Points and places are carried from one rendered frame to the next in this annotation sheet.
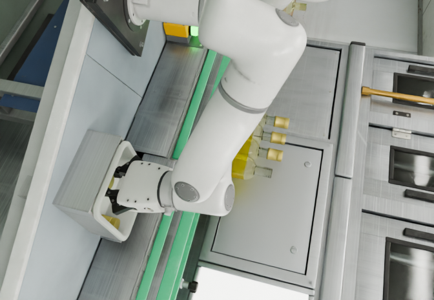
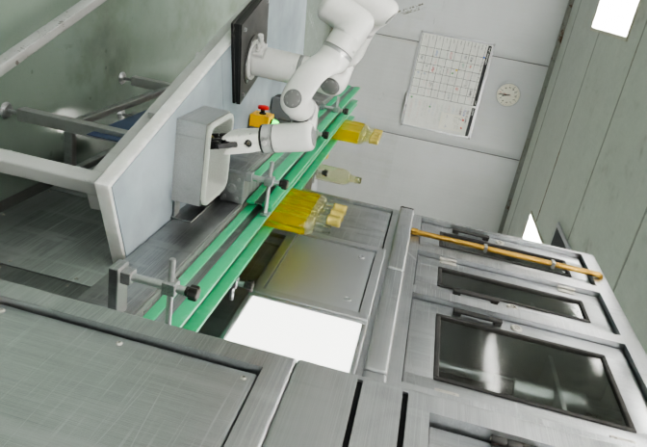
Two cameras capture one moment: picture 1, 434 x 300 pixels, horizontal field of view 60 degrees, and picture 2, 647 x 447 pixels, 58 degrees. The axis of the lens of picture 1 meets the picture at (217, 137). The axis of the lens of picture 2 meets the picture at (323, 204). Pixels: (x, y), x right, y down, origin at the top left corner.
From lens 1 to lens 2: 1.22 m
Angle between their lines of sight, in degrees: 40
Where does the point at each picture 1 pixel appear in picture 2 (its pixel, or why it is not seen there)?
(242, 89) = (338, 37)
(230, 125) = (328, 59)
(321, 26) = not seen: hidden behind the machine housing
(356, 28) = not seen: hidden behind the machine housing
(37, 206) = (170, 108)
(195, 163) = (304, 73)
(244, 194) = (298, 264)
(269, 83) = (353, 34)
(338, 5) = not seen: hidden behind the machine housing
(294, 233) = (348, 290)
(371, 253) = (422, 321)
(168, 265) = (234, 244)
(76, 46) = (216, 51)
